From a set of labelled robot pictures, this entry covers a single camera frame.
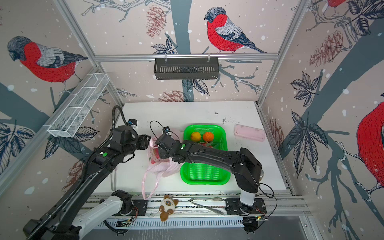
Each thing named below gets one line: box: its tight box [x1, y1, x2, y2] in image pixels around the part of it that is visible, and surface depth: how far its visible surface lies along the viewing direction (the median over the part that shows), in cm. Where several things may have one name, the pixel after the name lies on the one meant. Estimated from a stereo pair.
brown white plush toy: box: [159, 194, 179, 222], surface depth 73 cm
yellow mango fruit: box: [191, 132, 201, 142], surface depth 97 cm
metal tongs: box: [188, 197, 225, 215], surface depth 78 cm
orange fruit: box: [203, 132, 214, 142], surface depth 96 cm
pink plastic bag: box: [142, 136, 184, 200], surface depth 72 cm
